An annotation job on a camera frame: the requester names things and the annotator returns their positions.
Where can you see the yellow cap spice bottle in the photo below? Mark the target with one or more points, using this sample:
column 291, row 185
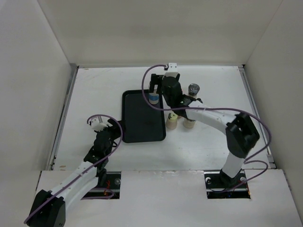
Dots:
column 172, row 121

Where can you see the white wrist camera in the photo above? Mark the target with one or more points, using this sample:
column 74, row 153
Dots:
column 171, row 70
column 97, row 124

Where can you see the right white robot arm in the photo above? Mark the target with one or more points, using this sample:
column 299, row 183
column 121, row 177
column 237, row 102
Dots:
column 241, row 133

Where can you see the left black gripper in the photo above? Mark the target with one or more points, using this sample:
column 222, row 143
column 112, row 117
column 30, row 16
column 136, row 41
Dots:
column 117, row 131

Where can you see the black grinder top bottle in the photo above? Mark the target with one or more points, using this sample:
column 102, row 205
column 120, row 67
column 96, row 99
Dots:
column 189, row 124

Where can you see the black rectangular tray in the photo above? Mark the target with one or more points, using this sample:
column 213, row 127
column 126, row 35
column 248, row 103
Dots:
column 141, row 123

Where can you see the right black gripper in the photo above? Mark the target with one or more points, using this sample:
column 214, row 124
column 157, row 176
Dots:
column 156, row 80

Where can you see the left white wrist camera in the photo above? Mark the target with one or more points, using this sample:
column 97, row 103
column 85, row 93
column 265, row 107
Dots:
column 97, row 124

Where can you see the grey grinder top bottle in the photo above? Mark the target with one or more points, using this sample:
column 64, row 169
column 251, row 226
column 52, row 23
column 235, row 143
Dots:
column 193, row 90

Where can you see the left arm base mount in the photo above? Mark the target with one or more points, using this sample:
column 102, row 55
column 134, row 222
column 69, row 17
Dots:
column 108, row 187

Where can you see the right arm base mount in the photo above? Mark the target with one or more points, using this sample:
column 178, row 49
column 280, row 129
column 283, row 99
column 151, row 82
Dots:
column 221, row 187

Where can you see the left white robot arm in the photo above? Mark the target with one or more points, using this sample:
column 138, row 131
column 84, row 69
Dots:
column 50, row 208

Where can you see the blue label silver cap bottle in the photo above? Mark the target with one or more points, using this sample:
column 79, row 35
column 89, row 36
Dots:
column 153, row 97

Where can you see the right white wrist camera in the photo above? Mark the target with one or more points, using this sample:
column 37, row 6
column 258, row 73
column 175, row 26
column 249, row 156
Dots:
column 171, row 70

